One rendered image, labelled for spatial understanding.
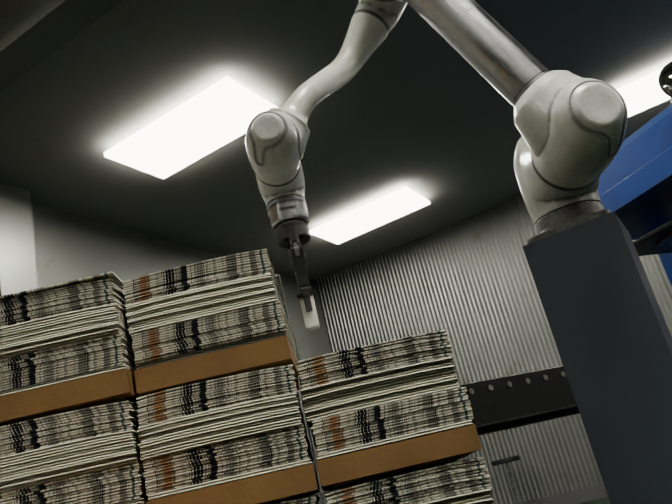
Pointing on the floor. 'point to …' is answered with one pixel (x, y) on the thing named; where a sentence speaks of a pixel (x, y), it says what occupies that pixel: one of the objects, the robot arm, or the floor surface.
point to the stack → (256, 433)
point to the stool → (509, 473)
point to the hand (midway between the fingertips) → (309, 313)
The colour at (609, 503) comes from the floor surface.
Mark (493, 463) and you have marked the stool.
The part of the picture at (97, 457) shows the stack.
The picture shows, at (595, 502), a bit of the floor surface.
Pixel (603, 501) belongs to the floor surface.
